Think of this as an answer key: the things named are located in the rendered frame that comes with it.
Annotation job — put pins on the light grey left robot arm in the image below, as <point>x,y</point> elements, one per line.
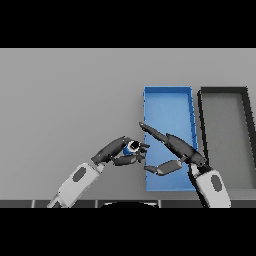
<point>75,185</point>

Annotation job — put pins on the blue pipe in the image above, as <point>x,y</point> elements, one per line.
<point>131,148</point>

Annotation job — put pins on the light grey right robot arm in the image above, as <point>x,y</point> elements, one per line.
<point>211,189</point>

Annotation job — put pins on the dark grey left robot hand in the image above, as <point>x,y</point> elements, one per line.
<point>111,149</point>

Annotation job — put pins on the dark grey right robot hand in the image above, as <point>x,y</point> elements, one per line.
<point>181,146</point>

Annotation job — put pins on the blue bin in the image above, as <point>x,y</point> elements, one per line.
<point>170,110</point>

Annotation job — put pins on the dark grey bin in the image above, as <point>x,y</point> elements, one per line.
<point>226,133</point>

